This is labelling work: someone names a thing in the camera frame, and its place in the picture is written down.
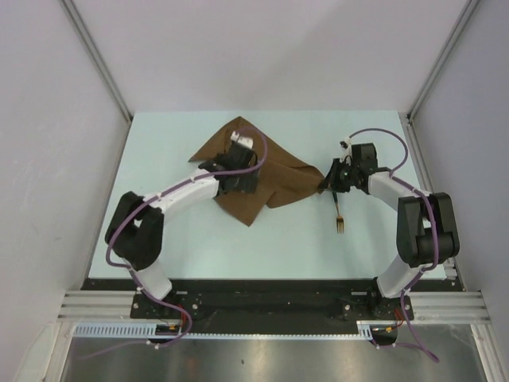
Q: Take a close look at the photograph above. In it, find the purple cable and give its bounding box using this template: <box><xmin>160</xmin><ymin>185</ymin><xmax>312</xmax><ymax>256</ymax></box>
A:
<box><xmin>79</xmin><ymin>127</ymin><xmax>268</xmax><ymax>360</ymax></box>
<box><xmin>348</xmin><ymin>127</ymin><xmax>441</xmax><ymax>363</ymax></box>

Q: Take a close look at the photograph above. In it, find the brown cloth napkin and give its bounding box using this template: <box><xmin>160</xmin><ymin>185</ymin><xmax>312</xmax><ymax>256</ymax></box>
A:
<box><xmin>189</xmin><ymin>116</ymin><xmax>324</xmax><ymax>226</ymax></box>

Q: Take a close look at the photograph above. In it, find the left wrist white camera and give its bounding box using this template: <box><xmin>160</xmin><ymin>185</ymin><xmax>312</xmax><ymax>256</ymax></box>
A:
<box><xmin>230</xmin><ymin>131</ymin><xmax>254</xmax><ymax>150</ymax></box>

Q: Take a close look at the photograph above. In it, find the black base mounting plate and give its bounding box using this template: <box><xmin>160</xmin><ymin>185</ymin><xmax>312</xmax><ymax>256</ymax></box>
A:
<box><xmin>80</xmin><ymin>279</ymin><xmax>460</xmax><ymax>349</ymax></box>

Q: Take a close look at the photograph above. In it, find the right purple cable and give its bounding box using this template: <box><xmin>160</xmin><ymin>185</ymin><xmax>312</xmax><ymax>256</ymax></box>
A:
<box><xmin>348</xmin><ymin>127</ymin><xmax>441</xmax><ymax>363</ymax></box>

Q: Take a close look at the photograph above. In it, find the gold fork dark handle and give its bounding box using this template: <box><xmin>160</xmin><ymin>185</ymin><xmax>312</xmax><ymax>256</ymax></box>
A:
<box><xmin>332</xmin><ymin>192</ymin><xmax>344</xmax><ymax>234</ymax></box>

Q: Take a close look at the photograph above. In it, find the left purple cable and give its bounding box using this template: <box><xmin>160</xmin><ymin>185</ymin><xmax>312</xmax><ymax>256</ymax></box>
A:
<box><xmin>79</xmin><ymin>127</ymin><xmax>268</xmax><ymax>360</ymax></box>

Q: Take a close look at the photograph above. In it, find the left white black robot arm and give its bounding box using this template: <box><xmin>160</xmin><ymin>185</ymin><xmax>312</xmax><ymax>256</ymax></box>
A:
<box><xmin>105</xmin><ymin>142</ymin><xmax>266</xmax><ymax>318</ymax></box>

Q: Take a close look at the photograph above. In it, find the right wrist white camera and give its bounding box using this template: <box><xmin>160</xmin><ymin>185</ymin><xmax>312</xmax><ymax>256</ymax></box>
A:
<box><xmin>340</xmin><ymin>136</ymin><xmax>352</xmax><ymax>158</ymax></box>

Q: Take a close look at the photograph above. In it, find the white slotted cable duct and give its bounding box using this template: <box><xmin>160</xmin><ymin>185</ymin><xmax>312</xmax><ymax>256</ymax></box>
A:
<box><xmin>74</xmin><ymin>322</ymin><xmax>372</xmax><ymax>341</ymax></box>

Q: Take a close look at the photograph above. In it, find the wrist white camera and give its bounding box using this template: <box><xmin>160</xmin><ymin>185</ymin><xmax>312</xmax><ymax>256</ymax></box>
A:
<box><xmin>340</xmin><ymin>136</ymin><xmax>352</xmax><ymax>158</ymax></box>
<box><xmin>230</xmin><ymin>131</ymin><xmax>254</xmax><ymax>150</ymax></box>

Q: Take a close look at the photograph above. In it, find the aluminium frame rail front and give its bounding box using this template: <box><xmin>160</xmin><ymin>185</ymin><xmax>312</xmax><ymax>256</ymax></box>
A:
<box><xmin>58</xmin><ymin>290</ymin><xmax>491</xmax><ymax>325</ymax></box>

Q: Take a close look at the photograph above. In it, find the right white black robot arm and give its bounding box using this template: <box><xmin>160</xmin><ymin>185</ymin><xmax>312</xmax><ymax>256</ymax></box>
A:
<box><xmin>318</xmin><ymin>140</ymin><xmax>460</xmax><ymax>319</ymax></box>

